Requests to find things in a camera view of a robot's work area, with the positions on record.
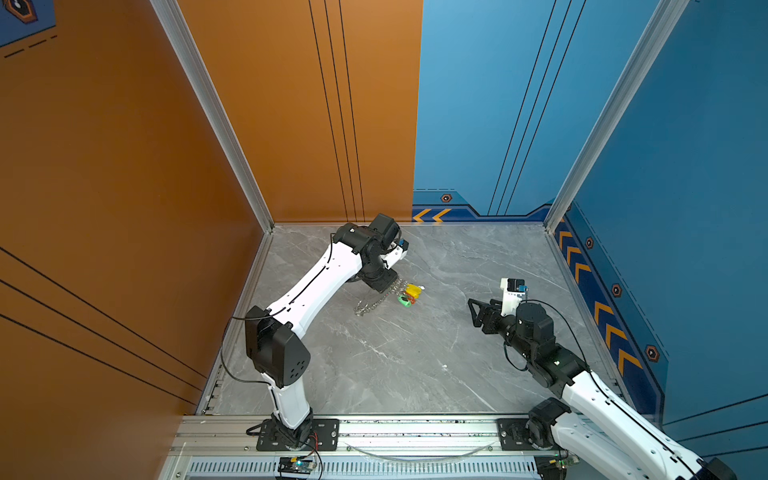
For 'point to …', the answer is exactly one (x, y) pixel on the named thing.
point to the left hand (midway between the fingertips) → (384, 279)
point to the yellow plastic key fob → (413, 290)
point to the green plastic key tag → (403, 299)
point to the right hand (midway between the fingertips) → (476, 302)
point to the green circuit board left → (296, 464)
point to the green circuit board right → (554, 467)
